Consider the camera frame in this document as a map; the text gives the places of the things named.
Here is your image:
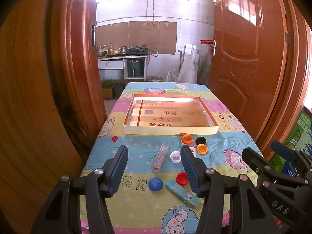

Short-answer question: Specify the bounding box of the teal lighter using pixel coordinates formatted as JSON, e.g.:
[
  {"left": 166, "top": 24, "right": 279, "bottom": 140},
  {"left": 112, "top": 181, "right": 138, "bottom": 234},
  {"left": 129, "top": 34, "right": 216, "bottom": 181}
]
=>
[{"left": 166, "top": 180, "right": 200, "bottom": 208}]

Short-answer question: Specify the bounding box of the cartoon sheep tablecloth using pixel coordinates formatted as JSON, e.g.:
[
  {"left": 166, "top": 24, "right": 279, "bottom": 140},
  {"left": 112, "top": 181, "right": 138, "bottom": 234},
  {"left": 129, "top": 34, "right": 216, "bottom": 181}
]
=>
[{"left": 82, "top": 82, "right": 258, "bottom": 233}]

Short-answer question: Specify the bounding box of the blue bottle cap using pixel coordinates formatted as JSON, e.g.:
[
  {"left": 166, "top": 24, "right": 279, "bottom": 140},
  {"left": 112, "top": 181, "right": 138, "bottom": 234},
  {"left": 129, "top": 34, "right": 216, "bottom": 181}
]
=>
[{"left": 148, "top": 177, "right": 163, "bottom": 192}]

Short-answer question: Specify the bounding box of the white bottle cap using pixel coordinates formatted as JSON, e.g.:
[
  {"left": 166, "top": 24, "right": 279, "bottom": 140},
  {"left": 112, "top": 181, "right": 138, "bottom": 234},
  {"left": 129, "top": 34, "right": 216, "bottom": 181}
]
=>
[{"left": 170, "top": 151, "right": 181, "bottom": 164}]

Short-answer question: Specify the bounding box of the green air fryer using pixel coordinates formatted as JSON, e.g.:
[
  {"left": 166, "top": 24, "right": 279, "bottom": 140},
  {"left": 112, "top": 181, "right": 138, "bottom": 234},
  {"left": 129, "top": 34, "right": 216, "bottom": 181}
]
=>
[{"left": 127, "top": 59, "right": 143, "bottom": 77}]

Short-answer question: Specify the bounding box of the white plastic sack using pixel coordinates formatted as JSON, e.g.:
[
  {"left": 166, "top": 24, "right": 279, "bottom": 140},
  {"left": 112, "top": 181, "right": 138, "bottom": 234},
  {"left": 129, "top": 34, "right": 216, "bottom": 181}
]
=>
[{"left": 178, "top": 45, "right": 199, "bottom": 84}]

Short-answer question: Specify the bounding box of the wooden door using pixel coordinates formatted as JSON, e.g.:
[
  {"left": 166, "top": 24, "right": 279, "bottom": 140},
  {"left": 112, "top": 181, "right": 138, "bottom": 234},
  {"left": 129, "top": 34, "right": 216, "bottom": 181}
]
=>
[{"left": 208, "top": 0, "right": 287, "bottom": 141}]

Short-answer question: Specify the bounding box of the red bottle cap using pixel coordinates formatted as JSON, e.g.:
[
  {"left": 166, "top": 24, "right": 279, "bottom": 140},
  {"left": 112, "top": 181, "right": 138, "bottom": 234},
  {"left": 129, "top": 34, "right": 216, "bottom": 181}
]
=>
[{"left": 175, "top": 172, "right": 188, "bottom": 186}]

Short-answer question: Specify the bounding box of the green cardboard box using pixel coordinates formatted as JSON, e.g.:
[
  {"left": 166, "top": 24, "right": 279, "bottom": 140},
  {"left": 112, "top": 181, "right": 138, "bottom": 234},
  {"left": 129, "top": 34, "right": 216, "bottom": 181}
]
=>
[{"left": 270, "top": 107, "right": 311, "bottom": 177}]

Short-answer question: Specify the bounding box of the black bottle cap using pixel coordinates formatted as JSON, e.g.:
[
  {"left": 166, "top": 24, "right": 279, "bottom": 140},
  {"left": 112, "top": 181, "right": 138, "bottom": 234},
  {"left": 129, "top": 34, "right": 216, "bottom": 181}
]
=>
[{"left": 196, "top": 136, "right": 207, "bottom": 145}]

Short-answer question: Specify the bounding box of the black gas stove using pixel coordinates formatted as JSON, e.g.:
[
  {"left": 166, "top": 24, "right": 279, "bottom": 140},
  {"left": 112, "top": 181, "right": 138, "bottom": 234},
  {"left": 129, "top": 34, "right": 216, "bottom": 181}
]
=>
[{"left": 127, "top": 45, "right": 149, "bottom": 56}]

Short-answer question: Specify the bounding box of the light orange bottle cap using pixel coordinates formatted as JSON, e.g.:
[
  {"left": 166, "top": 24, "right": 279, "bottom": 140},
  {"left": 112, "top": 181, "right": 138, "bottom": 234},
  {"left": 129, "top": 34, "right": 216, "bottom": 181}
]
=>
[{"left": 196, "top": 144, "right": 208, "bottom": 155}]

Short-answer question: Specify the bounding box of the white hello kitty lighter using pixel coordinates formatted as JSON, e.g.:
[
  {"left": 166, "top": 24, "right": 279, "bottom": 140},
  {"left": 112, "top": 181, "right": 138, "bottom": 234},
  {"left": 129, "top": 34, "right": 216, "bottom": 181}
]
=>
[{"left": 190, "top": 147, "right": 196, "bottom": 157}]

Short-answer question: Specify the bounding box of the white kitchen counter cabinet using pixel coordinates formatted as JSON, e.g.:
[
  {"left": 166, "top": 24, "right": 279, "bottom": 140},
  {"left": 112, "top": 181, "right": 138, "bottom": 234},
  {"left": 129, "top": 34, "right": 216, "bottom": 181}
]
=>
[{"left": 98, "top": 55, "right": 148, "bottom": 85}]

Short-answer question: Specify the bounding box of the orange-rimmed cardboard tray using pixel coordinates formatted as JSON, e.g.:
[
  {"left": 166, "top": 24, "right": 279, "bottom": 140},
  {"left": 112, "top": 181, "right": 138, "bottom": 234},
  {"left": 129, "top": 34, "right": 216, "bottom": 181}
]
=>
[{"left": 123, "top": 94, "right": 219, "bottom": 136}]

